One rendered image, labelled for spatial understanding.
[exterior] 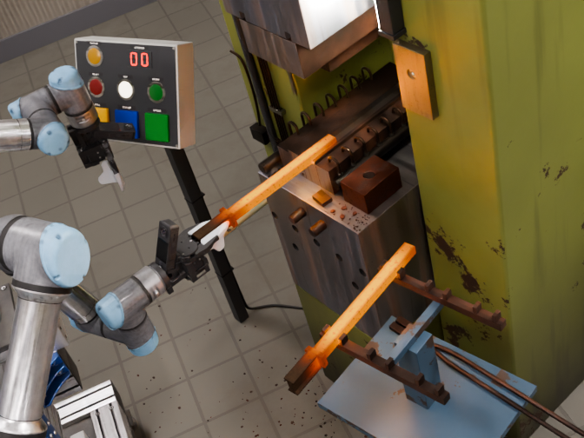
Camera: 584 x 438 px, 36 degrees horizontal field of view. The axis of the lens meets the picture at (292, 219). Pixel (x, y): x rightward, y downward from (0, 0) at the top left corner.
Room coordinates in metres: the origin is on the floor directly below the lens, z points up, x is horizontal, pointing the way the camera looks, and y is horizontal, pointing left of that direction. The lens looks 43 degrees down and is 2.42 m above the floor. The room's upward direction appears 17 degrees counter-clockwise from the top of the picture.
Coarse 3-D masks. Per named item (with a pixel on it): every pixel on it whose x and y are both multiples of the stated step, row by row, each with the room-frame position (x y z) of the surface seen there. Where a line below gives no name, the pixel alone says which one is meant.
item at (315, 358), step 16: (400, 256) 1.37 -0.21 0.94; (384, 272) 1.34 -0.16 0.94; (368, 288) 1.31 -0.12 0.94; (384, 288) 1.31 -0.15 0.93; (352, 304) 1.28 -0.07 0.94; (368, 304) 1.28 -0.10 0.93; (352, 320) 1.24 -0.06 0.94; (336, 336) 1.21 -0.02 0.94; (320, 352) 1.18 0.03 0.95; (304, 368) 1.14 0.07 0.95; (320, 368) 1.17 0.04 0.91; (304, 384) 1.14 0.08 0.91
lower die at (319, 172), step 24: (384, 72) 2.00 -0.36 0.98; (360, 96) 1.92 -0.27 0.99; (312, 120) 1.89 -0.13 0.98; (336, 120) 1.85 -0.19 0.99; (288, 144) 1.83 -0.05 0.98; (312, 144) 1.77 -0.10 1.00; (336, 144) 1.74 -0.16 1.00; (360, 144) 1.73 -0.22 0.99; (312, 168) 1.72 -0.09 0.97; (336, 168) 1.68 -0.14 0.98; (336, 192) 1.67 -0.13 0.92
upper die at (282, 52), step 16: (368, 16) 1.77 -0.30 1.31; (256, 32) 1.78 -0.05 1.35; (336, 32) 1.72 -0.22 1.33; (352, 32) 1.74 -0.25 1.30; (368, 32) 1.76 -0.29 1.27; (256, 48) 1.80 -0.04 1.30; (272, 48) 1.74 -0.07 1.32; (288, 48) 1.69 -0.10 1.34; (304, 48) 1.67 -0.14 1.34; (320, 48) 1.69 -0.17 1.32; (336, 48) 1.72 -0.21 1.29; (288, 64) 1.71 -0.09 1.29; (304, 64) 1.67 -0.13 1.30; (320, 64) 1.69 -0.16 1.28
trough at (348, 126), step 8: (392, 88) 1.90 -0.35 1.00; (384, 96) 1.89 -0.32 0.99; (392, 96) 1.88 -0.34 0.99; (376, 104) 1.87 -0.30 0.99; (384, 104) 1.86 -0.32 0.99; (360, 112) 1.84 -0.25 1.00; (368, 112) 1.85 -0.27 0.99; (352, 120) 1.83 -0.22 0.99; (360, 120) 1.83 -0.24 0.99; (344, 128) 1.81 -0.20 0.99; (352, 128) 1.81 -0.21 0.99; (336, 136) 1.79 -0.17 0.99
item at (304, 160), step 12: (324, 144) 1.75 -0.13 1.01; (300, 156) 1.73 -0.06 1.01; (312, 156) 1.72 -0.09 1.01; (288, 168) 1.70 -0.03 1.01; (300, 168) 1.70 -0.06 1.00; (276, 180) 1.67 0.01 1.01; (288, 180) 1.68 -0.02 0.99; (252, 192) 1.65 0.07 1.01; (264, 192) 1.64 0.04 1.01; (240, 204) 1.62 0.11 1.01; (252, 204) 1.62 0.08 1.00; (216, 216) 1.60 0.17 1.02; (228, 216) 1.59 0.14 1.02; (240, 216) 1.60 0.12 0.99; (204, 228) 1.57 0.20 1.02; (228, 228) 1.58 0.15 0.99
